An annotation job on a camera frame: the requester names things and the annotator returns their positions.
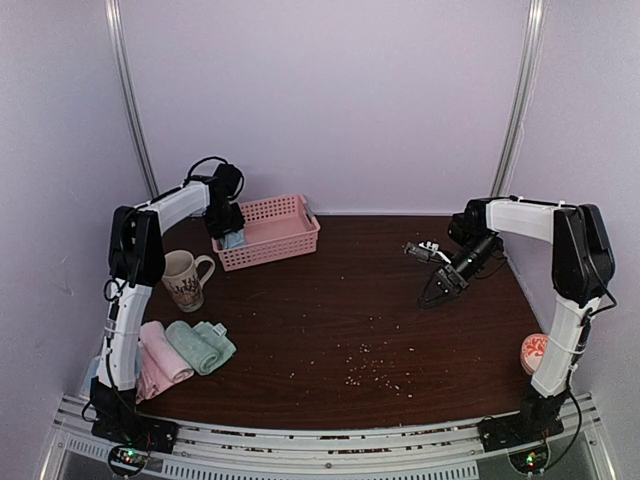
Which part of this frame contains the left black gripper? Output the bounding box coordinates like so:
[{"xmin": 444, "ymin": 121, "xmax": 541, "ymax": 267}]
[{"xmin": 203, "ymin": 201, "xmax": 245, "ymax": 239}]

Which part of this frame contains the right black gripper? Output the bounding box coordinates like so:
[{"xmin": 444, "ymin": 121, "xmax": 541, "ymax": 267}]
[{"xmin": 420, "ymin": 232, "xmax": 501, "ymax": 310}]

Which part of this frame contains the light blue towel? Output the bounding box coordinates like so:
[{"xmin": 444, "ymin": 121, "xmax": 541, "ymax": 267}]
[{"xmin": 220, "ymin": 229, "xmax": 246, "ymax": 250}]

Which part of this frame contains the green towel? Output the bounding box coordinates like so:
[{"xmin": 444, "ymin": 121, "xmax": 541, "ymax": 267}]
[{"xmin": 166, "ymin": 321, "xmax": 237, "ymax": 376}]

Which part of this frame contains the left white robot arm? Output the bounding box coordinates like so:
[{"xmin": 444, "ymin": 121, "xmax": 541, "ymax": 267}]
[{"xmin": 88, "ymin": 156, "xmax": 245, "ymax": 444}]

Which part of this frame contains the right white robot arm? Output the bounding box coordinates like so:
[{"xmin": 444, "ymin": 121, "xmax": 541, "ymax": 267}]
[{"xmin": 405, "ymin": 196, "xmax": 615, "ymax": 442}]

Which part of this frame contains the pink plastic basket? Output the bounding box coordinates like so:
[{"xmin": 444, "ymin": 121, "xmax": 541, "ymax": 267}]
[{"xmin": 212, "ymin": 194, "xmax": 320, "ymax": 272}]

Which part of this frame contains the patterned ceramic mug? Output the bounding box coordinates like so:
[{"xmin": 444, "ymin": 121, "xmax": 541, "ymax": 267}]
[{"xmin": 162, "ymin": 250, "xmax": 216, "ymax": 313}]

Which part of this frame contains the orange patterned coaster stack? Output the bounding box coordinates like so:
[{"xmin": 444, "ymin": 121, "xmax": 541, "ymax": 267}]
[{"xmin": 520, "ymin": 333, "xmax": 548, "ymax": 376}]

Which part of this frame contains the pink towel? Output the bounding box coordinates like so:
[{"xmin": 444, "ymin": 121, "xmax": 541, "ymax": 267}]
[{"xmin": 136, "ymin": 321, "xmax": 194, "ymax": 404}]

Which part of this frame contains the right circuit board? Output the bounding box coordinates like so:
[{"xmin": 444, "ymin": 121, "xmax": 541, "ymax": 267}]
[{"xmin": 509, "ymin": 447, "xmax": 549, "ymax": 475}]

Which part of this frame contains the circuit board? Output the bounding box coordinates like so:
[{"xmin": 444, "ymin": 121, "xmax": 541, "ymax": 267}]
[
  {"xmin": 107, "ymin": 445, "xmax": 150, "ymax": 477},
  {"xmin": 509, "ymin": 447, "xmax": 549, "ymax": 475}
]

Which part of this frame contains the blue patterned towel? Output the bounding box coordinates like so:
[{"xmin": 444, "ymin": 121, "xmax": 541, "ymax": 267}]
[{"xmin": 79, "ymin": 356, "xmax": 100, "ymax": 400}]

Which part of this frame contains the left circuit board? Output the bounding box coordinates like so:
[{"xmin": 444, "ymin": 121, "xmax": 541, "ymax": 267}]
[{"xmin": 107, "ymin": 445, "xmax": 150, "ymax": 477}]

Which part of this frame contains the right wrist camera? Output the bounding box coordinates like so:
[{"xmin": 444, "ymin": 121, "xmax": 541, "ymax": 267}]
[{"xmin": 404, "ymin": 241, "xmax": 451, "ymax": 263}]

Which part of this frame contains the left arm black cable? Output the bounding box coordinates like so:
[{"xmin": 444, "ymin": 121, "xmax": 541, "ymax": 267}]
[{"xmin": 185, "ymin": 156, "xmax": 246, "ymax": 186}]

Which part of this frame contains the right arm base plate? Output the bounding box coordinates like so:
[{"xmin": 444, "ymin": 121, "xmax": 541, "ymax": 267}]
[{"xmin": 476, "ymin": 413, "xmax": 564, "ymax": 452}]

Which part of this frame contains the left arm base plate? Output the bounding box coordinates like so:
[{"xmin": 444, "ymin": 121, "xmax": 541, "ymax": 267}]
[{"xmin": 91, "ymin": 416, "xmax": 179, "ymax": 454}]

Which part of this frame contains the left aluminium post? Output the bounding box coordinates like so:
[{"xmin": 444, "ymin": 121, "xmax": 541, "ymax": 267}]
[{"xmin": 104, "ymin": 0, "xmax": 159, "ymax": 197}]

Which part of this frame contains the aluminium post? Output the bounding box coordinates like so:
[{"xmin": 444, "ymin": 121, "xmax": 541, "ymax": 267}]
[
  {"xmin": 104, "ymin": 0, "xmax": 159, "ymax": 197},
  {"xmin": 490, "ymin": 0, "xmax": 546, "ymax": 197}
]

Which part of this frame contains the right aluminium post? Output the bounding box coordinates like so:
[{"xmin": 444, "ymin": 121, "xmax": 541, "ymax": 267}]
[{"xmin": 490, "ymin": 0, "xmax": 546, "ymax": 197}]

